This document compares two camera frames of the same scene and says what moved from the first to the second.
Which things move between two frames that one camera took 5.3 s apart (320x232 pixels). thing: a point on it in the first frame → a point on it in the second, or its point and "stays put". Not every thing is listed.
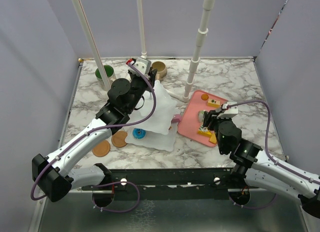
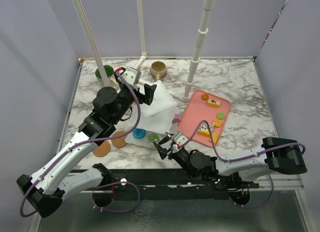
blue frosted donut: x=138 y=133 stays put
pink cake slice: x=177 y=117 stays put
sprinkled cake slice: x=204 y=130 stays put
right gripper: x=210 y=118 → x=164 y=151
